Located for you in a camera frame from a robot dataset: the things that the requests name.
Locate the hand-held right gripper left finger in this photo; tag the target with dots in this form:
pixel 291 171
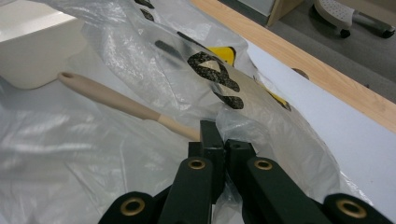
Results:
pixel 213 140

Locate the beige silicone spoon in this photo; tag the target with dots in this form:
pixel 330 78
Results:
pixel 109 96

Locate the light wooden cabinet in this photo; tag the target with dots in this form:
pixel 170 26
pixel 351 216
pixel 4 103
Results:
pixel 280 9

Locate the clear printed plastic bag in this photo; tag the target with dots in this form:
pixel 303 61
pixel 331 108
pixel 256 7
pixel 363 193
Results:
pixel 155 77

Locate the grey office chair base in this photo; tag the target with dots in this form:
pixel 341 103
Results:
pixel 336 12

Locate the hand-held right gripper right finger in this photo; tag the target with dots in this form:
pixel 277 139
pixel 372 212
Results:
pixel 238 152

